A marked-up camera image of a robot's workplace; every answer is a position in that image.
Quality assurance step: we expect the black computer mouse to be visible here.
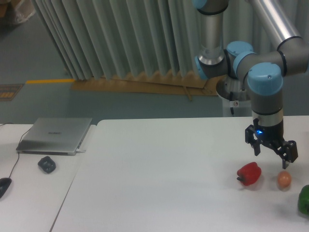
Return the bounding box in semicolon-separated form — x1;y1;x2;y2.
0;177;12;198

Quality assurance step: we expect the white usb plug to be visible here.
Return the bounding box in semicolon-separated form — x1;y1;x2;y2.
76;149;86;153

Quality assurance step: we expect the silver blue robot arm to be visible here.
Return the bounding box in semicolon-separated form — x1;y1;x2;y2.
193;0;309;168

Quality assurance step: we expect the black small controller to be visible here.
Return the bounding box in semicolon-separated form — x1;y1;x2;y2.
38;156;56;174

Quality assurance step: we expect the brown egg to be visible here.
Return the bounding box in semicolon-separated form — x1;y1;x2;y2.
277;171;292;189

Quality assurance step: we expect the black mouse cable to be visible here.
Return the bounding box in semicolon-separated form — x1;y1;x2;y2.
0;123;37;179

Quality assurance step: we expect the silver closed laptop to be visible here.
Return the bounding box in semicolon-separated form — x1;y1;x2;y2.
16;117;92;155

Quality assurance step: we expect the green bell pepper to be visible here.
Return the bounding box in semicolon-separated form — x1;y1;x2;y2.
297;185;309;215

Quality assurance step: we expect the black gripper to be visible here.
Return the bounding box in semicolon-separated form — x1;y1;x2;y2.
245;116;297;169

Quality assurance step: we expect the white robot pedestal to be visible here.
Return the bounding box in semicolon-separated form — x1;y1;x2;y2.
216;76;252;117

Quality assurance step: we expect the pale green folding curtain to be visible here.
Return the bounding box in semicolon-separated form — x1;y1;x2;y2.
32;0;309;85

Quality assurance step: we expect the red bell pepper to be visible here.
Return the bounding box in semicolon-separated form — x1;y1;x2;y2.
237;162;262;186

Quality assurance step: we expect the brown cardboard sheet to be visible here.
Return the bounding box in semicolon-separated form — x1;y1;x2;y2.
71;70;223;101

